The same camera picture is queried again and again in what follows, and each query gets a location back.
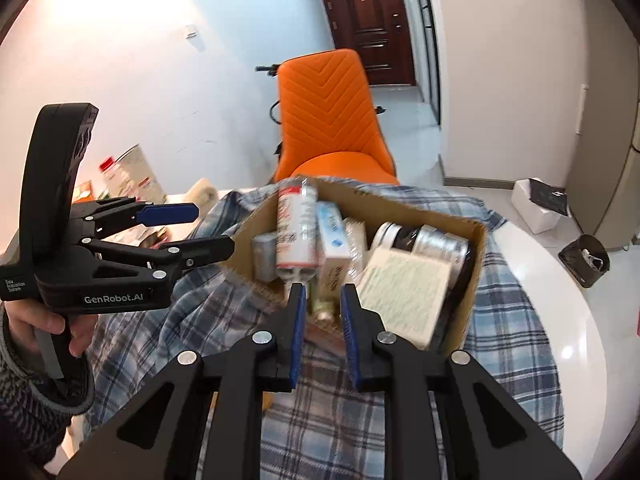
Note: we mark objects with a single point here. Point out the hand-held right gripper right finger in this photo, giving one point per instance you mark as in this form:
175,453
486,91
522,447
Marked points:
350,340

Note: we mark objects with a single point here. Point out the clear plastic packet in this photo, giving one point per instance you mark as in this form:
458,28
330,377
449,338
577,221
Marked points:
357,245

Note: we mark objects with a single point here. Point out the orange padded chair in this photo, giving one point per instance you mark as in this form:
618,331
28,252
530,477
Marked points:
325,110

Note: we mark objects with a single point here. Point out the blue plaid blanket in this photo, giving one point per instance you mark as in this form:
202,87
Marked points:
500,320

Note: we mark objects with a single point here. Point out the white bottle with grey cap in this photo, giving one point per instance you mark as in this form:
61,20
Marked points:
295,230

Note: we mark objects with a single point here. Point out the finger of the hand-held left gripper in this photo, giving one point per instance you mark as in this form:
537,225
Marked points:
200,252
167,214

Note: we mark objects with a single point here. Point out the milk bottle with red cap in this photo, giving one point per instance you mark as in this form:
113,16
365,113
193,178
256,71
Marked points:
112,175

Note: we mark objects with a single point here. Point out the cardboard box with bread print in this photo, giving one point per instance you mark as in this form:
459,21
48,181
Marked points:
247,240

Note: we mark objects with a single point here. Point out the white box on floor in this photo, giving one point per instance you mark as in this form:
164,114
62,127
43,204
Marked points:
525,210

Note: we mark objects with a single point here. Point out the person's left hand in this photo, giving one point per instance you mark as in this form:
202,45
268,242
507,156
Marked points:
20,322

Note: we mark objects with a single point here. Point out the black framed glass door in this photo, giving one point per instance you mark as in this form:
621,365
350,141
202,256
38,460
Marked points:
432,60

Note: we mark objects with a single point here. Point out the white and blue box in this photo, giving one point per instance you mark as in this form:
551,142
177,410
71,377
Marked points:
332,240

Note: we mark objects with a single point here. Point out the black plastic bag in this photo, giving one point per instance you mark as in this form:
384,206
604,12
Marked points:
550,197

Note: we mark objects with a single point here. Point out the beige fluffy lump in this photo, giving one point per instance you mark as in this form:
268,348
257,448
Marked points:
202,195

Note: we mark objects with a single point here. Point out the small amber bottle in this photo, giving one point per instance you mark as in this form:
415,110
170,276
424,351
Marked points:
322,310

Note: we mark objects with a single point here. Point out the dark bottle with white cap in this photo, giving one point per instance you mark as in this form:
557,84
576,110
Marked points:
440,247

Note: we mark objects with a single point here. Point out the dark brown door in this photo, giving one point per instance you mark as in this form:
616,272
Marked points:
370,20

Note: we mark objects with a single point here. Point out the beige square box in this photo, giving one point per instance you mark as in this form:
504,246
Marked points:
400,290

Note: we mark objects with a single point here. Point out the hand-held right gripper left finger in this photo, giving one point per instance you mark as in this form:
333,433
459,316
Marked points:
298,330

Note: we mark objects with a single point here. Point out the black trash bin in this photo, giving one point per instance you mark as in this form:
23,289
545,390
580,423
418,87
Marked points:
582,260

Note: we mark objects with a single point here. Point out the grey drink carton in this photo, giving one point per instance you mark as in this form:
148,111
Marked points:
145,170

